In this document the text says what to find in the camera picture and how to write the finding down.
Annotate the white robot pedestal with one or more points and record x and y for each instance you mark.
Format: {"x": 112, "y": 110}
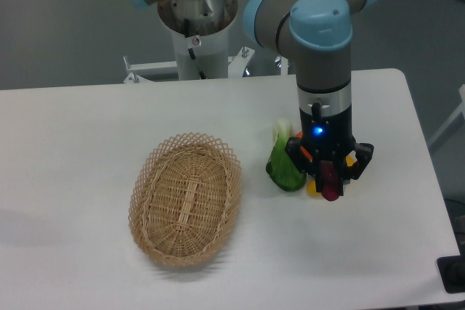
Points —
{"x": 199, "y": 28}

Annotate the woven wicker basket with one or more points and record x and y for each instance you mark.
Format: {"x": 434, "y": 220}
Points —
{"x": 185, "y": 200}

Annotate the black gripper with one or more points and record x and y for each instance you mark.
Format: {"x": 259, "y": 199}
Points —
{"x": 329, "y": 138}

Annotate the white metal base frame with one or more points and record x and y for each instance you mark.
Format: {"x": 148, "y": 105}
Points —
{"x": 188, "y": 69}

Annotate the green bok choy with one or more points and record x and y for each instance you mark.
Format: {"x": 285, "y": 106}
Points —
{"x": 280, "y": 167}

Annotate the orange carrot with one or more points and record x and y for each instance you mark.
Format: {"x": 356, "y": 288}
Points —
{"x": 303, "y": 149}

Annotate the yellow fruit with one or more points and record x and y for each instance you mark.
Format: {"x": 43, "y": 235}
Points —
{"x": 311, "y": 190}

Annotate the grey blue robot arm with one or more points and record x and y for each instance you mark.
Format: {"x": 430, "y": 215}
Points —
{"x": 315, "y": 35}

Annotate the black device at edge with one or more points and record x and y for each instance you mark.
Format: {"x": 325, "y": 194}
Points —
{"x": 451, "y": 270}

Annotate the red sweet potato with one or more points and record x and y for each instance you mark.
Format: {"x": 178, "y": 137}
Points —
{"x": 331, "y": 182}

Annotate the white table leg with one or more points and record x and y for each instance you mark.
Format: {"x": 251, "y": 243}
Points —
{"x": 449, "y": 127}

